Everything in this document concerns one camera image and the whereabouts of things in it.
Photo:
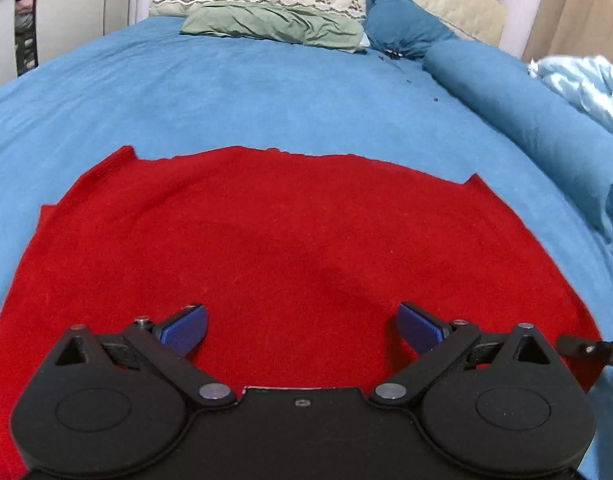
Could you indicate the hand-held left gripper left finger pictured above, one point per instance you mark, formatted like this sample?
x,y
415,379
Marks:
x,y
185,331

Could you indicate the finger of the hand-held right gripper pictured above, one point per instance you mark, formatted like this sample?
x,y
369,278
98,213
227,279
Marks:
x,y
586,347

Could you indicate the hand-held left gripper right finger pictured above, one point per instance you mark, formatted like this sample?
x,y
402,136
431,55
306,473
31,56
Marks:
x,y
419,329

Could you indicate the red knit sweater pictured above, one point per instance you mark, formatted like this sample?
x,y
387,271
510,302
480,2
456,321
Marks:
x,y
286,240

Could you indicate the rolled blue duvet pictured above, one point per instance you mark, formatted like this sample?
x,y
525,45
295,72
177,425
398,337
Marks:
x,y
526,120

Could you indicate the bed with blue sheet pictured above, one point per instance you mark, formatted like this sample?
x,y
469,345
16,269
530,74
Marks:
x,y
236,95

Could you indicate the light blue blanket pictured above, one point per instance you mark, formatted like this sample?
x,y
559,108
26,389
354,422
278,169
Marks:
x,y
586,85

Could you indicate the dark blue pillow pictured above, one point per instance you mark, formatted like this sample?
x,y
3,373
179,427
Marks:
x,y
406,25

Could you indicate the green pillow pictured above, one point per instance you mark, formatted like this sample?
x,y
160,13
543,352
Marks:
x,y
281,25

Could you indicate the beige curtain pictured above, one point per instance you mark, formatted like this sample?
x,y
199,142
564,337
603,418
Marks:
x,y
576,10

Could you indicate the grey and white wardrobe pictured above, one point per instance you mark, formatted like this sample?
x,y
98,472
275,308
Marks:
x,y
86,0

